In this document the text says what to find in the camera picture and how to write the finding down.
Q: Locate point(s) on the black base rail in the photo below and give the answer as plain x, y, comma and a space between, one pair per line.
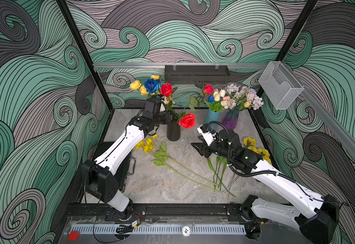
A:
153, 212

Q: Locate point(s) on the yellow carnation flower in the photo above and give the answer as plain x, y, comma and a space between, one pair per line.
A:
268, 160
254, 149
248, 141
263, 153

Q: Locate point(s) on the purple glass vase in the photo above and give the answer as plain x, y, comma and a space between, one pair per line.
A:
230, 120

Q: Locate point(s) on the colourful tulip bunch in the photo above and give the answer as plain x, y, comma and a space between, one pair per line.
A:
218, 100

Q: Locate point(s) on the black left corner post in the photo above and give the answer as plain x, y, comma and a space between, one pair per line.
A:
63, 6

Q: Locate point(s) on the mixed rose bouquet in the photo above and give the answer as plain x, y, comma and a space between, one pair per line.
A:
185, 119

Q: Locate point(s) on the clear plastic wall bin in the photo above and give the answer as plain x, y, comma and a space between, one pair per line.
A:
281, 84

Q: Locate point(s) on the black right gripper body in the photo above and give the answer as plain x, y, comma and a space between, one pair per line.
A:
215, 148

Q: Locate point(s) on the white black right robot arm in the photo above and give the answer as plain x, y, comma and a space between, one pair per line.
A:
315, 216

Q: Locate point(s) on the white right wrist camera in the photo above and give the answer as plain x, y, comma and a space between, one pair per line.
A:
207, 133

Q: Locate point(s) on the orange tulip stem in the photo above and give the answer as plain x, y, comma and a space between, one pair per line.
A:
211, 166

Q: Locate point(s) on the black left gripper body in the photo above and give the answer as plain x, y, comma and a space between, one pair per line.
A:
165, 119

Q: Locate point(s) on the white slotted cable duct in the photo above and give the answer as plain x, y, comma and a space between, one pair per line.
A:
196, 229

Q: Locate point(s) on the black vase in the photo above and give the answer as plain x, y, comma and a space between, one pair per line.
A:
173, 131

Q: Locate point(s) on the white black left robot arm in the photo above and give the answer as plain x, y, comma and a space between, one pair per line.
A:
99, 174

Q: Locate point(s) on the pink lilac flower bunch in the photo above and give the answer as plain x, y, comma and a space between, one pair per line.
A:
241, 98

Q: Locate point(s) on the yellow tulip single stem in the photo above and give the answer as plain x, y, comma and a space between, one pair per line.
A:
219, 162

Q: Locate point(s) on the teal ceramic vase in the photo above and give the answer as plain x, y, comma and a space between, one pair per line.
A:
212, 116

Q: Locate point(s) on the black corner frame post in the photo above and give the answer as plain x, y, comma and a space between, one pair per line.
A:
291, 42

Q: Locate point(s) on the red small block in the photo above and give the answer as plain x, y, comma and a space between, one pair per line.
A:
73, 236

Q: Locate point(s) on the black wall tray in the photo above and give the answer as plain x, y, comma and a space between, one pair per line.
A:
197, 74

